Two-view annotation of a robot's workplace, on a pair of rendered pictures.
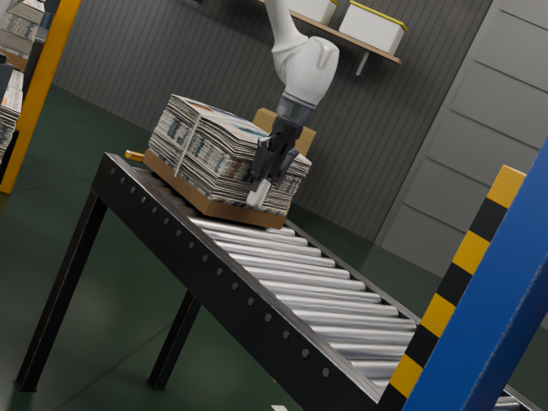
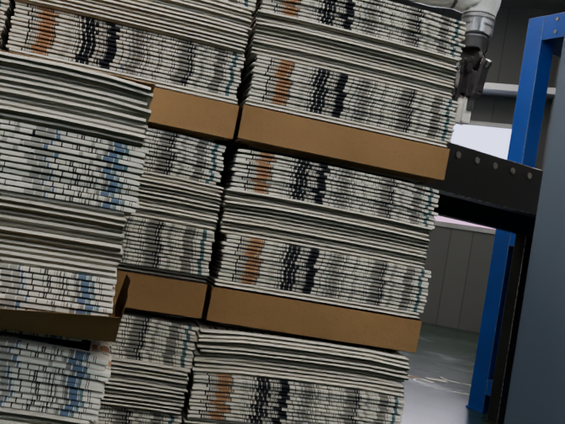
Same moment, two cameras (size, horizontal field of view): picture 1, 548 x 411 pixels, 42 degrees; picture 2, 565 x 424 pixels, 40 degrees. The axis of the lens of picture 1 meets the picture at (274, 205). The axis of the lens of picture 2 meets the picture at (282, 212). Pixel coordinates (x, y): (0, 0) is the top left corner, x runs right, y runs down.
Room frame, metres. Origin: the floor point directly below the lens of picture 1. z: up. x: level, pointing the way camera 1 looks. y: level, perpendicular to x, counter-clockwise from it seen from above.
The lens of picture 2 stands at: (1.81, 2.14, 0.48)
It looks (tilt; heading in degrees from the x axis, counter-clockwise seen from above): 3 degrees up; 282
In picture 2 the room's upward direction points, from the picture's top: 10 degrees clockwise
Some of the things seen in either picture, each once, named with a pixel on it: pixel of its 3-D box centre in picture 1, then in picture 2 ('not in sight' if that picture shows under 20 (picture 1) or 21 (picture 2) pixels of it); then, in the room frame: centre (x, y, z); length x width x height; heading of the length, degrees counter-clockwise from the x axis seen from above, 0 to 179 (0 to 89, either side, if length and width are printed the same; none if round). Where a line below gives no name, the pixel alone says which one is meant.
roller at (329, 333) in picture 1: (371, 339); not in sight; (1.57, -0.33, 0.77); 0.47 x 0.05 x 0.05; 134
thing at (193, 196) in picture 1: (232, 204); not in sight; (2.00, 0.11, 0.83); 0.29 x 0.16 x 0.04; 134
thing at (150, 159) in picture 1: (194, 174); not in sight; (2.15, 0.26, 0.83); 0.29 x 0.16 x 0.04; 134
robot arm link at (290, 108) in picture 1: (295, 109); (477, 28); (1.80, 0.05, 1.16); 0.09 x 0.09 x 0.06
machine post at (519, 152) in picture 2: not in sight; (513, 212); (1.55, -0.96, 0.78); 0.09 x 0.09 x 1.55; 44
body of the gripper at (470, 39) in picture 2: (283, 136); (472, 54); (1.80, 0.05, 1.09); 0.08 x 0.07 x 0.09; 134
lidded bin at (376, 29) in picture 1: (373, 29); not in sight; (6.15, -0.14, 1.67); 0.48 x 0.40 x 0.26; 81
